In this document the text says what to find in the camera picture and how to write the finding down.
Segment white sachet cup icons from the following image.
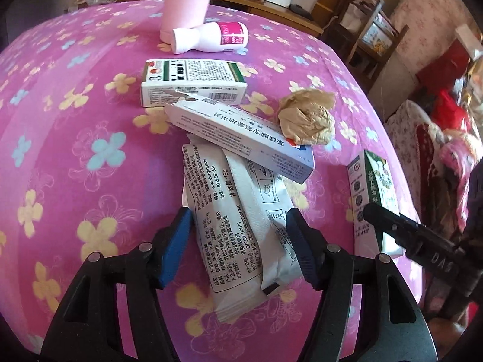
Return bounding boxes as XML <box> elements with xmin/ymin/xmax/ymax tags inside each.
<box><xmin>222</xmin><ymin>149</ymin><xmax>302</xmax><ymax>297</ymax></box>

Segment pink insulated bottle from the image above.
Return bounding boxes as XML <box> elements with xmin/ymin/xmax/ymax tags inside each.
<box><xmin>159</xmin><ymin>0</ymin><xmax>216</xmax><ymax>44</ymax></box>

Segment pink floral tablecloth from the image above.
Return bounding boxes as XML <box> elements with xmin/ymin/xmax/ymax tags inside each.
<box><xmin>0</xmin><ymin>0</ymin><xmax>427</xmax><ymax>362</ymax></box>

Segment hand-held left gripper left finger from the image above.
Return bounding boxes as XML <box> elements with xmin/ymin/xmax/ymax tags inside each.
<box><xmin>41</xmin><ymin>207</ymin><xmax>193</xmax><ymax>362</ymax></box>

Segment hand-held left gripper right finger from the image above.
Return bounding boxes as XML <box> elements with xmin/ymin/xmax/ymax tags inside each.
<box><xmin>286</xmin><ymin>207</ymin><xmax>433</xmax><ymax>362</ymax></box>

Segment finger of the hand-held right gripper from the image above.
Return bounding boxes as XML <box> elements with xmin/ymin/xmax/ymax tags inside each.
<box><xmin>363</xmin><ymin>202</ymin><xmax>423</xmax><ymax>247</ymax></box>

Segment wooden chair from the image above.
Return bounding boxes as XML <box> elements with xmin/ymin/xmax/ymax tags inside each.
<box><xmin>321</xmin><ymin>0</ymin><xmax>410</xmax><ymax>84</ymax></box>

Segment long white medicine box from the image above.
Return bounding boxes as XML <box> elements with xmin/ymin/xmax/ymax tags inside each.
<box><xmin>164</xmin><ymin>96</ymin><xmax>315</xmax><ymax>183</ymax></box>

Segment white pill bottle pink label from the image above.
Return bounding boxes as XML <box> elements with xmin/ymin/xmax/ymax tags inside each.
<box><xmin>172</xmin><ymin>22</ymin><xmax>250</xmax><ymax>54</ymax></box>

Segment green and white carton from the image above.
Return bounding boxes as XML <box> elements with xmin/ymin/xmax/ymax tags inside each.
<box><xmin>347</xmin><ymin>150</ymin><xmax>406</xmax><ymax>259</ymax></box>

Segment red plastic bag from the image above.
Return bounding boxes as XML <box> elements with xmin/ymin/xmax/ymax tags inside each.
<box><xmin>432</xmin><ymin>88</ymin><xmax>472</xmax><ymax>129</ymax></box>

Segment floral covered armchair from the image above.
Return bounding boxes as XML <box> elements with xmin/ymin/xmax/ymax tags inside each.
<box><xmin>387</xmin><ymin>100</ymin><xmax>434</xmax><ymax>215</ymax></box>

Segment small white medicine box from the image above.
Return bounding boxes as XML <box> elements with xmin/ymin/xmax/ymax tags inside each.
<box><xmin>141</xmin><ymin>58</ymin><xmax>248</xmax><ymax>108</ymax></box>

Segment white sachet black text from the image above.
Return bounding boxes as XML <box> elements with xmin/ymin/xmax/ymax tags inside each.
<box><xmin>182</xmin><ymin>144</ymin><xmax>265</xmax><ymax>319</ymax></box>

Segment crumpled beige tissue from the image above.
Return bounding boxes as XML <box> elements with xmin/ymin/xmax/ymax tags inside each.
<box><xmin>278</xmin><ymin>87</ymin><xmax>336</xmax><ymax>146</ymax></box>

